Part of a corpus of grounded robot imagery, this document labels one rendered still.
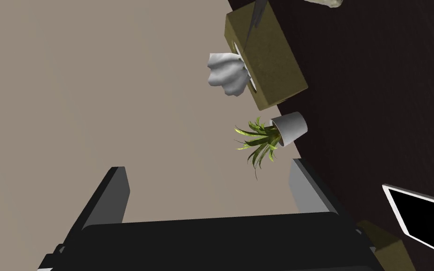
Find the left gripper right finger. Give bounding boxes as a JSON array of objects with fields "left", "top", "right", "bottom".
[{"left": 289, "top": 158, "right": 349, "bottom": 218}]

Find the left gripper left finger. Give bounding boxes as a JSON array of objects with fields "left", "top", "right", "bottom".
[{"left": 70, "top": 166, "right": 131, "bottom": 232}]

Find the green plant in white pot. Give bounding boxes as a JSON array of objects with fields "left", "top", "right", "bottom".
[{"left": 233, "top": 111, "right": 309, "bottom": 181}]

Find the olive block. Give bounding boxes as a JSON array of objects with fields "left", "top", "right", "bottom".
[{"left": 356, "top": 220, "right": 416, "bottom": 271}]

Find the dark brown table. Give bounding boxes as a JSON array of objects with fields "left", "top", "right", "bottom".
[{"left": 227, "top": 0, "right": 434, "bottom": 271}]

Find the white-framed black tablet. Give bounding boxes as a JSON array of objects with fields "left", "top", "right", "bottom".
[{"left": 382, "top": 183, "right": 434, "bottom": 263}]

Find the olive tissue box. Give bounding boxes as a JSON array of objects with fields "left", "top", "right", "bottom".
[{"left": 207, "top": 0, "right": 309, "bottom": 112}]

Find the white lumpy object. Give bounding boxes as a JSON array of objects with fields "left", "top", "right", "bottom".
[{"left": 303, "top": 0, "right": 344, "bottom": 8}]

